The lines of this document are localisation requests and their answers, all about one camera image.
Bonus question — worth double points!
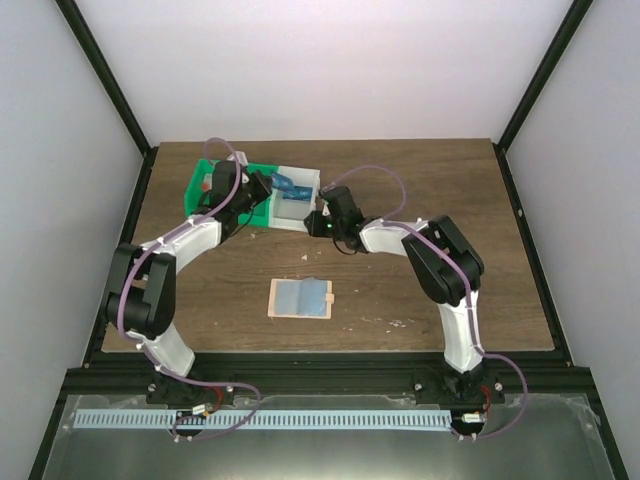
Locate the black frame post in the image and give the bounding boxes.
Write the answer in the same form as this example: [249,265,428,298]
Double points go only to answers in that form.
[497,0,593,152]
[55,0,153,156]

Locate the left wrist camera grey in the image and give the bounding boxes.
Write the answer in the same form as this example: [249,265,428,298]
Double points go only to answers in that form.
[227,151,249,172]

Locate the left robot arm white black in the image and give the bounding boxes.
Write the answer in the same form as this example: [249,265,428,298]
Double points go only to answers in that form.
[99,160,273,392]

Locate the left green bin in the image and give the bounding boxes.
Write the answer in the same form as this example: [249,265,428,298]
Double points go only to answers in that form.
[184,158,218,217]

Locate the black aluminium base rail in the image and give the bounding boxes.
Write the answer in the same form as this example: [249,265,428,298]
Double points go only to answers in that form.
[61,352,595,407]

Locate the white card red circles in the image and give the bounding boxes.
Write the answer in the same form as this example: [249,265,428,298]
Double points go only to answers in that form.
[200,173,212,192]

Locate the left black frame post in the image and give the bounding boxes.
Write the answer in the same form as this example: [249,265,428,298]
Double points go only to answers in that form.
[55,0,153,156]

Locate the metal front plate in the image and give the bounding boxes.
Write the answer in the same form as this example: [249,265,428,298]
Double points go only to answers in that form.
[32,394,626,479]

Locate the green bin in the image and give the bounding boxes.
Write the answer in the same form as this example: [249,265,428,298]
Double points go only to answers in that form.
[184,158,218,217]
[238,163,278,227]

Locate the white bin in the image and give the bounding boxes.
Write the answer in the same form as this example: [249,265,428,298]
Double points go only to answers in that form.
[269,166,320,233]

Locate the light blue slotted cable duct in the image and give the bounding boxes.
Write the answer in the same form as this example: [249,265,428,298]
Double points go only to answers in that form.
[73,409,452,431]

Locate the left side frame rail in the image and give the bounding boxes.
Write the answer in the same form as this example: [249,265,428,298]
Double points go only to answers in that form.
[81,146,159,369]

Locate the right side frame rail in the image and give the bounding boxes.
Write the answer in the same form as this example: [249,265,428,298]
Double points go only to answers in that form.
[492,143,573,366]

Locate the frame rail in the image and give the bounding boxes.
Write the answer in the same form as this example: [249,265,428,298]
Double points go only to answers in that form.
[81,146,159,369]
[492,143,573,366]

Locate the right black frame post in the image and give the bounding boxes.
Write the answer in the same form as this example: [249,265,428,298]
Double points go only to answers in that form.
[497,0,593,152]

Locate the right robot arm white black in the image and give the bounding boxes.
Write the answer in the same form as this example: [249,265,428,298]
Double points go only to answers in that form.
[304,186,484,399]

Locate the middle green bin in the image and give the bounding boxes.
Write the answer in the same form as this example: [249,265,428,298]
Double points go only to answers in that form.
[238,163,278,227]

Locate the blue VIP card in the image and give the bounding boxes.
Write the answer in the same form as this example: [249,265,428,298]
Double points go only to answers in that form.
[271,172,313,201]

